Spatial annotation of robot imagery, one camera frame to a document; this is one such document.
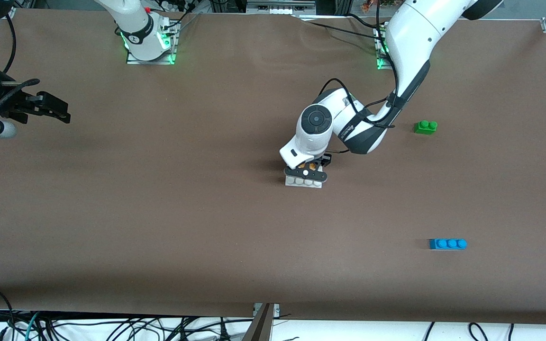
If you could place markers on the brown paper table cover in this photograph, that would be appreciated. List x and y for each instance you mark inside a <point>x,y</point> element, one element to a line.
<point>254,237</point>

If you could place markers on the grey metal bar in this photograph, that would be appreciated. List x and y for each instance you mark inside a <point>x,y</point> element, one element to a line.
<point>259,327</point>

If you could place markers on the yellow two-stud block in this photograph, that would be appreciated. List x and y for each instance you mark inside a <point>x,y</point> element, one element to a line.
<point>311,166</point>

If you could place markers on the white power strip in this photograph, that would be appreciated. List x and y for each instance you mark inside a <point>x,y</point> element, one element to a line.
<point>280,7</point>

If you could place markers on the orange red plastic parts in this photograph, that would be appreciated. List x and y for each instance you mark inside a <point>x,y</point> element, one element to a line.
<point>377,4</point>

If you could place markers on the small silver clamp plate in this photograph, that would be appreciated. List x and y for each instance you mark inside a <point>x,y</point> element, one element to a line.
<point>276,310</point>

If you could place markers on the blue three-stud block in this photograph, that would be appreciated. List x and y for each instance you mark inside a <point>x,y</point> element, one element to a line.
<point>447,244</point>

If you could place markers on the green two-stud block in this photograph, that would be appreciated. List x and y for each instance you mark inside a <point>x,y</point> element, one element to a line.
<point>425,128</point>

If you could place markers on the white studded base plate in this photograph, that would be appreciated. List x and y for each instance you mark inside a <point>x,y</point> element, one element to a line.
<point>301,184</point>

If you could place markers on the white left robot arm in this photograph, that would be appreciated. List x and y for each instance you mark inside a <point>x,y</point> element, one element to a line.
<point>415,33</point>

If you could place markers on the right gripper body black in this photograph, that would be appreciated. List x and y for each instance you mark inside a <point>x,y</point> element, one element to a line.
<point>8,105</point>

